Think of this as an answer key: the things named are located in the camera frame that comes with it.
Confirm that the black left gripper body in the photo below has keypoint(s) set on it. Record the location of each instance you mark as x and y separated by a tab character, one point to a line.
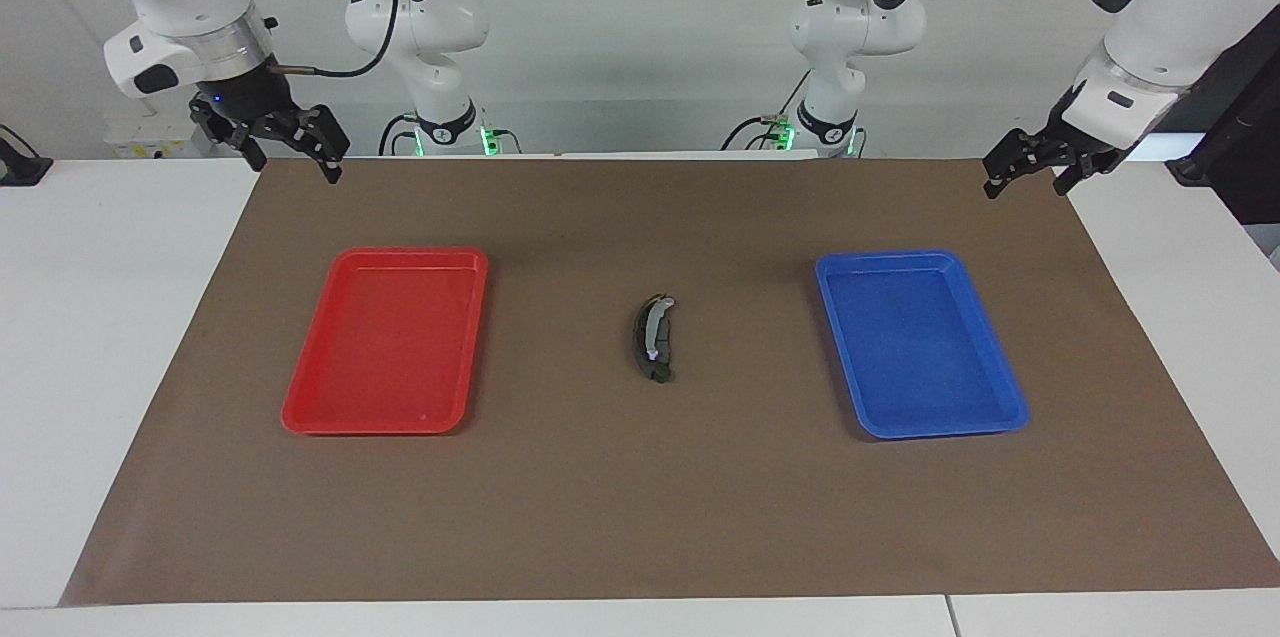
1085	150

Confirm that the blue plastic tray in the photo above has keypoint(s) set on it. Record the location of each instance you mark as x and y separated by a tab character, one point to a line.
920	347

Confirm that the curved metal brake shoe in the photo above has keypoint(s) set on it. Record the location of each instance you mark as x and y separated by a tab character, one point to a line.
652	327

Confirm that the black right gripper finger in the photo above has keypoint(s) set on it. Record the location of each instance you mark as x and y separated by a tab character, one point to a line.
330	142
245	149

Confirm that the white box yellow label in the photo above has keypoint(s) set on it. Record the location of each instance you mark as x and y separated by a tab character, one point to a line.
150	147

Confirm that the brown table mat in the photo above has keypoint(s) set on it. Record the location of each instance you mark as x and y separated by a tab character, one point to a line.
650	497

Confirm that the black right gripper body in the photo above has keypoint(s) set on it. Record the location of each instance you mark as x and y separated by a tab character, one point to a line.
248	102

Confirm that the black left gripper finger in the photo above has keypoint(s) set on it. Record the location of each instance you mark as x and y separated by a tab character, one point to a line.
1020	153
1075	172

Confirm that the red plastic tray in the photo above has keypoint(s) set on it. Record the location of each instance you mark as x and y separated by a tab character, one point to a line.
385	347

